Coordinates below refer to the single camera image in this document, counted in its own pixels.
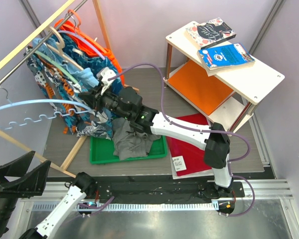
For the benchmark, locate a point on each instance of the light blue hanger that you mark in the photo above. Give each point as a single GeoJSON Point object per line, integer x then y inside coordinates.
{"type": "Point", "coordinates": [21, 113]}

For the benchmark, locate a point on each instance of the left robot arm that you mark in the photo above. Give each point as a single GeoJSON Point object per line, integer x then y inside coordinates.
{"type": "Point", "coordinates": [81, 187]}

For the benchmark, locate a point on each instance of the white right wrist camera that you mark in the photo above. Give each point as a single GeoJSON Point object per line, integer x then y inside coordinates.
{"type": "Point", "coordinates": [106, 77]}

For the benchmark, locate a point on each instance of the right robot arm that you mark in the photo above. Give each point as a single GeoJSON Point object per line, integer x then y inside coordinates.
{"type": "Point", "coordinates": [129, 105]}

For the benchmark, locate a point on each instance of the floral cover book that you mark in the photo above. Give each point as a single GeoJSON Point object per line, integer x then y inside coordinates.
{"type": "Point", "coordinates": [209, 34]}

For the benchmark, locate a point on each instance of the beige hanger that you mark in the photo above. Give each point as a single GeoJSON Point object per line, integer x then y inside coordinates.
{"type": "Point", "coordinates": [59, 47]}

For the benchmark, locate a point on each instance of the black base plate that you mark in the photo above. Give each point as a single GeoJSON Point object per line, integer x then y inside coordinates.
{"type": "Point", "coordinates": [166, 190]}

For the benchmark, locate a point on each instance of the orange hanger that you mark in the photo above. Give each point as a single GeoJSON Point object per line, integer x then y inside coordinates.
{"type": "Point", "coordinates": [76, 17]}

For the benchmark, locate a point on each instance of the wooden clothes rack frame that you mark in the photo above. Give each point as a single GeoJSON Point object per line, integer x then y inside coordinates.
{"type": "Point", "coordinates": [15, 27]}

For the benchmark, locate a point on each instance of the light blue shorts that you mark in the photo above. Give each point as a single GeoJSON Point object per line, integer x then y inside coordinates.
{"type": "Point", "coordinates": [84, 76]}

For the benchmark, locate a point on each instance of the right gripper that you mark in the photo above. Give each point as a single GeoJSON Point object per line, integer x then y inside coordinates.
{"type": "Point", "coordinates": [93, 99]}

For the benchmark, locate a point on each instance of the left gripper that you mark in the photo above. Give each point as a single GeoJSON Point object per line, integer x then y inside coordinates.
{"type": "Point", "coordinates": [33, 181]}

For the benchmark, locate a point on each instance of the lilac hanger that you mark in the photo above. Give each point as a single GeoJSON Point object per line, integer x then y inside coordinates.
{"type": "Point", "coordinates": [85, 41]}

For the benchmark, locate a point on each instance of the orange folder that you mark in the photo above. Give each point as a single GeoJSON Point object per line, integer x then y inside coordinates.
{"type": "Point", "coordinates": [205, 92]}

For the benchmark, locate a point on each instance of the red folder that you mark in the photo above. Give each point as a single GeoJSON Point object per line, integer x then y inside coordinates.
{"type": "Point", "coordinates": [186, 157]}

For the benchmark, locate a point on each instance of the white papers under folder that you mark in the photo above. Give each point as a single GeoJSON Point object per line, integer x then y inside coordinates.
{"type": "Point", "coordinates": [192, 175]}

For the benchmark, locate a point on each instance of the dark teal patterned shorts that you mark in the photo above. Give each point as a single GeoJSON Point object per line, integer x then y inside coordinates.
{"type": "Point", "coordinates": [96, 64]}

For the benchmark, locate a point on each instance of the mint green hanger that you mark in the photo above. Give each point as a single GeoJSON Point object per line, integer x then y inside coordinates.
{"type": "Point", "coordinates": [66, 73]}

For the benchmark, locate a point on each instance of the grey shorts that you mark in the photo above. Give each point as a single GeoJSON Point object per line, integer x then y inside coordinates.
{"type": "Point", "coordinates": [128, 143]}

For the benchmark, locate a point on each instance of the blue cover book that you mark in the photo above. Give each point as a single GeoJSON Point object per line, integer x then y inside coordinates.
{"type": "Point", "coordinates": [226, 56]}

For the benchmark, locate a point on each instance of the orange teal cartoon shorts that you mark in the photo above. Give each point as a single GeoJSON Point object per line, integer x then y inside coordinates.
{"type": "Point", "coordinates": [55, 85]}

